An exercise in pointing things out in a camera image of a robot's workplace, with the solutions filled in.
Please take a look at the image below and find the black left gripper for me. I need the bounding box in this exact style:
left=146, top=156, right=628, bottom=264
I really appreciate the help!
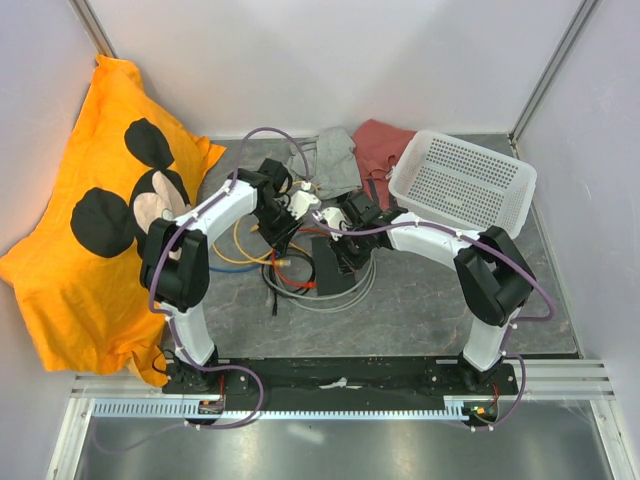
left=251, top=201, right=304, bottom=256

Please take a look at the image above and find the black network switch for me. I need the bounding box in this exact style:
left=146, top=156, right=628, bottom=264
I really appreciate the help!
left=311, top=236, right=370, bottom=297

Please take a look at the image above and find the yellow ethernet cable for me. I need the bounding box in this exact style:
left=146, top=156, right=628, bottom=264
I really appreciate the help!
left=234, top=219, right=291, bottom=269
left=212, top=219, right=291, bottom=269

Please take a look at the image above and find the black ethernet cable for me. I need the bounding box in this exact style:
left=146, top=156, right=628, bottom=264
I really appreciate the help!
left=262, top=247, right=317, bottom=317

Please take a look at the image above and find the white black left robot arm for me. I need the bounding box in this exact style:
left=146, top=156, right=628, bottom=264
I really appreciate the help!
left=140, top=159, right=302, bottom=393

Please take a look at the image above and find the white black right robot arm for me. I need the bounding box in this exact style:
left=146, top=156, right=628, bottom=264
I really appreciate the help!
left=313, top=192, right=534, bottom=394

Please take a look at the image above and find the grey cloth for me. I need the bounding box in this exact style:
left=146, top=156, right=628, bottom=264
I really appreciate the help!
left=299, top=127, right=362, bottom=201

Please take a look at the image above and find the red cloth with navy trim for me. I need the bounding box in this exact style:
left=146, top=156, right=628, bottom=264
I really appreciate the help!
left=352, top=119, right=416, bottom=210

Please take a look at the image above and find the white perforated plastic basket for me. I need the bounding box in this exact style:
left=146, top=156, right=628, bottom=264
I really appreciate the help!
left=388, top=130, right=537, bottom=239

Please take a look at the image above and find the orange Mickey Mouse pillow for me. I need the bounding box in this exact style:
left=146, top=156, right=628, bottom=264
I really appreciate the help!
left=1, top=55, right=224, bottom=387

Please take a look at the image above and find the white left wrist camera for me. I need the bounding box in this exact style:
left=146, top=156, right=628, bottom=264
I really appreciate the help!
left=287, top=181, right=321, bottom=220

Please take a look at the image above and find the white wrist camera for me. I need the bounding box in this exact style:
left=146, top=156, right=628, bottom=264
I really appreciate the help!
left=312, top=207, right=349, bottom=241
left=287, top=181, right=321, bottom=220

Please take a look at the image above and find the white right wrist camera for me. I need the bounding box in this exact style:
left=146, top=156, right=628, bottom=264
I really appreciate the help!
left=312, top=207, right=349, bottom=241

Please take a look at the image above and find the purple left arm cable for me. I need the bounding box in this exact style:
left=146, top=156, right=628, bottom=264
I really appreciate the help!
left=92, top=126, right=314, bottom=454

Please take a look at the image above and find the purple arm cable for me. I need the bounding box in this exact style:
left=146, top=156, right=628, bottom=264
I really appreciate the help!
left=310, top=209, right=557, bottom=434
left=92, top=126, right=314, bottom=454

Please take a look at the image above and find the red ethernet cable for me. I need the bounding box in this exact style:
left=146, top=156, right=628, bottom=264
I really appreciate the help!
left=269, top=227, right=326, bottom=290

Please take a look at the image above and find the grey ethernet cable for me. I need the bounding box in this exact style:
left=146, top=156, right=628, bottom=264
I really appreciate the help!
left=262, top=249, right=377, bottom=314

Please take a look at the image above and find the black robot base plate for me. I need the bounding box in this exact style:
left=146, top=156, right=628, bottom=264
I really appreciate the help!
left=162, top=355, right=521, bottom=414

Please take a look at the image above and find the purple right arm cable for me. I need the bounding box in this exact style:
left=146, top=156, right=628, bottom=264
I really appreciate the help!
left=310, top=209, right=557, bottom=434

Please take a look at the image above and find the grey slotted cable duct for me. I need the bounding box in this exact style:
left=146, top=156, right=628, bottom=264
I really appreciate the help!
left=92, top=398, right=469, bottom=421

